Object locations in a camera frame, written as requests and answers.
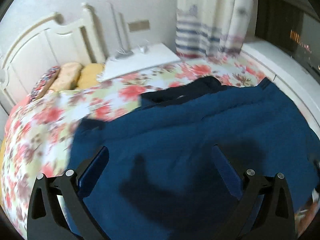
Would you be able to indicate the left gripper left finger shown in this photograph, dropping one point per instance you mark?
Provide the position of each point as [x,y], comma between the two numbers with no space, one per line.
[45,216]

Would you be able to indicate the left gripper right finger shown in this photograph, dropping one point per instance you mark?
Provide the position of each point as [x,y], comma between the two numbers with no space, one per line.
[264,210]

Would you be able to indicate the navy blue padded jacket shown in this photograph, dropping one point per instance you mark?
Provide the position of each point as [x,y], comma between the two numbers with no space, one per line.
[161,181]

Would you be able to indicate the floral bed sheet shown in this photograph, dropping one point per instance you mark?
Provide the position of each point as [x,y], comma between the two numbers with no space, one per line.
[39,134]

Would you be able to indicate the patterned red blue pillow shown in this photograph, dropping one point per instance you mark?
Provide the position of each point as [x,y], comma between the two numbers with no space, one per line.
[44,83]

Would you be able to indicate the peach floral pillow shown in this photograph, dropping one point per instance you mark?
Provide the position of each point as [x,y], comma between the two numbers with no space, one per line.
[68,77]

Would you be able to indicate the yellow pillow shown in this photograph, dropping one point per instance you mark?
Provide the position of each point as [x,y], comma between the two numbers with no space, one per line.
[88,76]

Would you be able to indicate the white window sill ledge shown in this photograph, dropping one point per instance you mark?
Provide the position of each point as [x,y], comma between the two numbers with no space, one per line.
[289,76]

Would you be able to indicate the white wooden headboard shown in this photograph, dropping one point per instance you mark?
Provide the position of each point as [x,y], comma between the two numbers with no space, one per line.
[45,44]

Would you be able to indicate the white bedside table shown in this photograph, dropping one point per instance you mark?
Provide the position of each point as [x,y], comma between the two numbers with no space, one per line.
[158,55]

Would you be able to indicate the striped sailboat curtain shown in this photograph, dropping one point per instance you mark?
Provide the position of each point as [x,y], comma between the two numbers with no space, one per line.
[209,27]

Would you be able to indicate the white charger with cable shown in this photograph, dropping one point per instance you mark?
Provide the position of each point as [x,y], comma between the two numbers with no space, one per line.
[143,46]

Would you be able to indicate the wall switch panel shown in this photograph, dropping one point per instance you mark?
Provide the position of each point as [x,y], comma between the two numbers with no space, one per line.
[141,25]

